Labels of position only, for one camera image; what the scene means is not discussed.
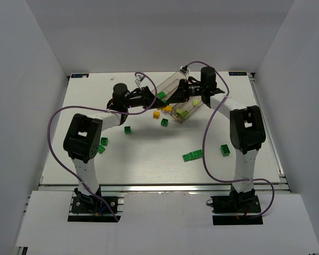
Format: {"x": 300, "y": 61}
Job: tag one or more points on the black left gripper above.
{"x": 144, "y": 96}

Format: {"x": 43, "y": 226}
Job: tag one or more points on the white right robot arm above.
{"x": 246, "y": 129}

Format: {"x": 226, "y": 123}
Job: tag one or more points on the clear three-compartment container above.
{"x": 182, "y": 105}

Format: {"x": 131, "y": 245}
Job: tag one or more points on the long yellow lego brick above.
{"x": 166, "y": 109}

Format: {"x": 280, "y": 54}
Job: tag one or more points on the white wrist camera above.
{"x": 184, "y": 71}
{"x": 138, "y": 79}

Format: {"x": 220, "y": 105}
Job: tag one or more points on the small green lego brick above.
{"x": 164, "y": 122}

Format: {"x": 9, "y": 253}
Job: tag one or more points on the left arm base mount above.
{"x": 84, "y": 212}

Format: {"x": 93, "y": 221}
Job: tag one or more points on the long green lego plate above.
{"x": 197, "y": 154}

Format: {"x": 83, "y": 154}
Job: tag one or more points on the aluminium rail front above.
{"x": 165, "y": 188}

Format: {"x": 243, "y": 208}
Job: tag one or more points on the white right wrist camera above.
{"x": 184, "y": 71}

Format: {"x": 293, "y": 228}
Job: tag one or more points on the green rounded lego brick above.
{"x": 127, "y": 129}

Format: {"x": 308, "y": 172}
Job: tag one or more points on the small yellow lego brick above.
{"x": 156, "y": 114}

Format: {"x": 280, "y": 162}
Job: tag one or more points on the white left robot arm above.
{"x": 82, "y": 140}

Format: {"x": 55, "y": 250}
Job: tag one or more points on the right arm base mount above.
{"x": 226, "y": 213}

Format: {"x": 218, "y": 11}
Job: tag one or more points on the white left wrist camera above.
{"x": 138, "y": 79}

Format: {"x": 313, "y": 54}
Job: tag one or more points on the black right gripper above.
{"x": 185, "y": 89}

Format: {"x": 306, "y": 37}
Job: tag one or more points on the blue label left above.
{"x": 79, "y": 75}

